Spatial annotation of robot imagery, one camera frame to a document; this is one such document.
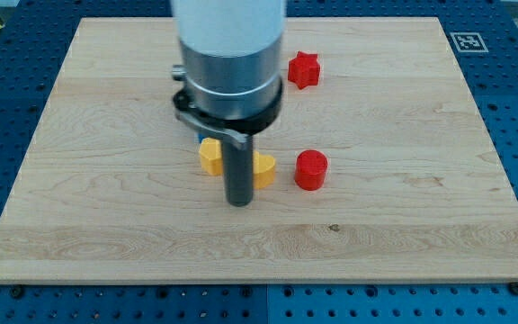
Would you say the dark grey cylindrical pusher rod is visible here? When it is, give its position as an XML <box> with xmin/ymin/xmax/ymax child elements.
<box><xmin>221</xmin><ymin>137</ymin><xmax>254</xmax><ymax>207</ymax></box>

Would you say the black clamp ring with lever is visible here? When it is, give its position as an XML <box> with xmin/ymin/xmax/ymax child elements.
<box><xmin>173</xmin><ymin>78</ymin><xmax>283</xmax><ymax>149</ymax></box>

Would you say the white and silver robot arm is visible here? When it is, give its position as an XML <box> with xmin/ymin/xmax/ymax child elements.
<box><xmin>170</xmin><ymin>0</ymin><xmax>286</xmax><ymax>206</ymax></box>

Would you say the red star block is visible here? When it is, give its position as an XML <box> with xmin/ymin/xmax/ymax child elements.
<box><xmin>287</xmin><ymin>51</ymin><xmax>321</xmax><ymax>89</ymax></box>

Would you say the yellow pentagon block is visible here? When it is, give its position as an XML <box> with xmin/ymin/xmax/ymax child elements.
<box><xmin>199</xmin><ymin>138</ymin><xmax>223</xmax><ymax>176</ymax></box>

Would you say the red cylinder block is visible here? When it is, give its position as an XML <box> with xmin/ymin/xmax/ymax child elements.
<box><xmin>294</xmin><ymin>149</ymin><xmax>328</xmax><ymax>191</ymax></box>

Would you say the wooden board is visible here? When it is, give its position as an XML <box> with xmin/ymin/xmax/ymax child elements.
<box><xmin>0</xmin><ymin>17</ymin><xmax>518</xmax><ymax>285</ymax></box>

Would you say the white fiducial marker tag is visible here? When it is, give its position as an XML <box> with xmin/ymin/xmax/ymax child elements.
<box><xmin>450</xmin><ymin>31</ymin><xmax>488</xmax><ymax>53</ymax></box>

